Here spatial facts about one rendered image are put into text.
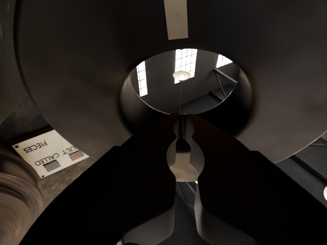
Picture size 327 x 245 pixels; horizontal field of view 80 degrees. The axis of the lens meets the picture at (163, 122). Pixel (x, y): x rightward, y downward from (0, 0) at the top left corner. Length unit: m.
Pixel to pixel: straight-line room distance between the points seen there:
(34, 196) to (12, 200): 0.06
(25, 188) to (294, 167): 9.42
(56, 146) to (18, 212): 0.20
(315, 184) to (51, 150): 9.35
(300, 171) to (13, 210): 9.48
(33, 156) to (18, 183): 0.15
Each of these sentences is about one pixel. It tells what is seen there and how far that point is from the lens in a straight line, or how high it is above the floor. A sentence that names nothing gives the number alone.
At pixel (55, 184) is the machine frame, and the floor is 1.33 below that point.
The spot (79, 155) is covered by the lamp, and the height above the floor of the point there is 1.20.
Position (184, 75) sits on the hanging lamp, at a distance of 7.14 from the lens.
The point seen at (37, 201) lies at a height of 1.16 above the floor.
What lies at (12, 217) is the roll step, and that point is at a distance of 0.64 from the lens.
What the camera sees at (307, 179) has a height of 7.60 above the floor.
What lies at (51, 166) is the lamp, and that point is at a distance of 0.76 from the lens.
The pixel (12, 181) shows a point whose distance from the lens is 0.58.
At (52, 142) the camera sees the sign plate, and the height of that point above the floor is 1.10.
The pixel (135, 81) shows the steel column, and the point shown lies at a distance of 3.75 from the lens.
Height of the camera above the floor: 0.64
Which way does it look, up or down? 45 degrees up
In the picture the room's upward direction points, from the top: 179 degrees clockwise
